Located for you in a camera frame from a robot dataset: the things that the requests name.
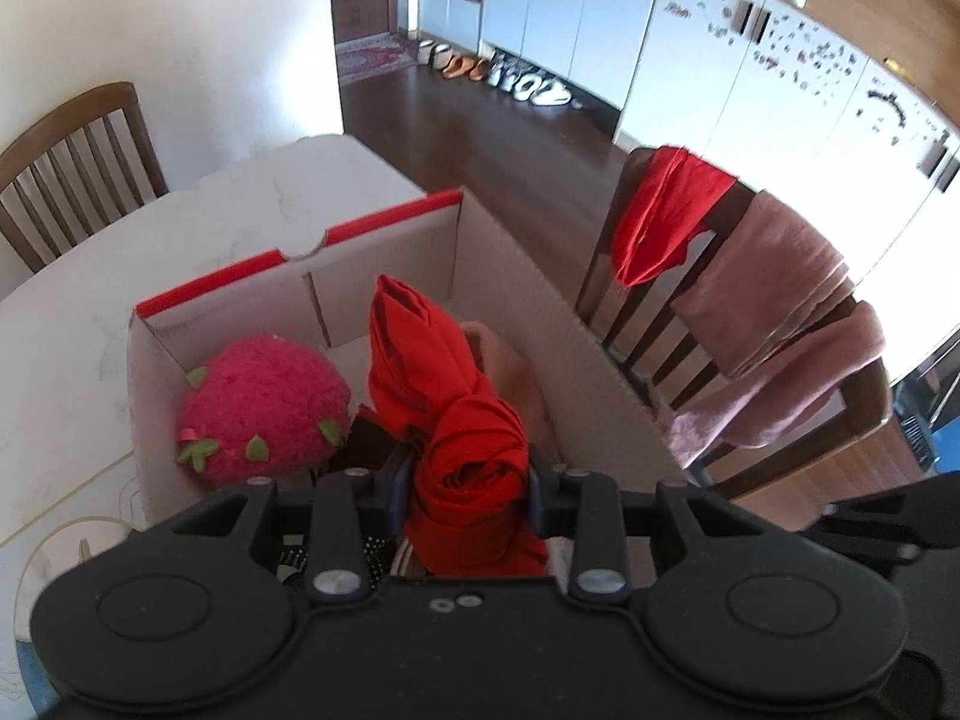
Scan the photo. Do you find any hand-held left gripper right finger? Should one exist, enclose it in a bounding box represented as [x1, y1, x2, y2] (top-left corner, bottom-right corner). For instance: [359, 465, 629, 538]
[523, 448, 797, 607]

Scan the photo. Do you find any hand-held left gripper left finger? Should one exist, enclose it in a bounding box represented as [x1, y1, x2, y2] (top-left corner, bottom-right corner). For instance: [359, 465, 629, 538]
[172, 444, 417, 606]

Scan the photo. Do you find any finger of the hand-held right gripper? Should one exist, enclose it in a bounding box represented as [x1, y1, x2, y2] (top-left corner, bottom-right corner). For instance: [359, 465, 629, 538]
[819, 471, 960, 535]
[799, 523, 925, 580]

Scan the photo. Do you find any black polka dot sock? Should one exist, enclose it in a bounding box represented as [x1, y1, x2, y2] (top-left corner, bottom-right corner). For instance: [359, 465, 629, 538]
[277, 532, 398, 590]

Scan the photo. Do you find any red cloth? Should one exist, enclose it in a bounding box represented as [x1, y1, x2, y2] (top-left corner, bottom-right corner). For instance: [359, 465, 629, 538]
[366, 275, 552, 578]

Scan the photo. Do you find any pink knit cloth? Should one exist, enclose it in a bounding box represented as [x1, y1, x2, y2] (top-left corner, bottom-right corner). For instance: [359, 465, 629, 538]
[457, 320, 560, 458]

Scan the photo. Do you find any pink strawberry plush toy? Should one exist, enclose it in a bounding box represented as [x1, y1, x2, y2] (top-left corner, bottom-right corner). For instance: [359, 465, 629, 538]
[176, 334, 353, 488]

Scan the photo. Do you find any white red-rimmed cardboard box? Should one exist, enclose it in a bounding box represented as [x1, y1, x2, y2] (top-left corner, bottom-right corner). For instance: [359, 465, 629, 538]
[127, 187, 687, 533]

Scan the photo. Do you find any pink towel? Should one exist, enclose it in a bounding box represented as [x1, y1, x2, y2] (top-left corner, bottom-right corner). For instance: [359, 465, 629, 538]
[666, 191, 891, 470]

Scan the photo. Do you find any wooden slat-back chair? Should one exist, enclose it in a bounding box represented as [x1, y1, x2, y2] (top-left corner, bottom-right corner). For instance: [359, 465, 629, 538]
[0, 82, 170, 275]
[574, 146, 893, 500]

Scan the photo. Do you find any red garment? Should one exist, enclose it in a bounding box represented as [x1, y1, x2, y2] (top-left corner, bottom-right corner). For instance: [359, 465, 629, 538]
[611, 146, 740, 290]

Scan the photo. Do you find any dark blue round mat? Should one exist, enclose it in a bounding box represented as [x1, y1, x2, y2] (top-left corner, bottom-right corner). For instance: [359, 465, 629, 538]
[13, 645, 61, 720]

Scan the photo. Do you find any light blue built-in cabinet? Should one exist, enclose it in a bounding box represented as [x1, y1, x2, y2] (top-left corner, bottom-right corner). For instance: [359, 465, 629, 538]
[416, 0, 960, 383]

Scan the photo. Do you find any patterned red rug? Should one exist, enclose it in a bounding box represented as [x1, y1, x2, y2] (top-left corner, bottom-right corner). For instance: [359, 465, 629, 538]
[335, 37, 421, 85]

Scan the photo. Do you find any group of small stickers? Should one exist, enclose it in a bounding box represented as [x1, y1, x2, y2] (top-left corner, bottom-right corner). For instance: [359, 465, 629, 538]
[664, 0, 953, 158]

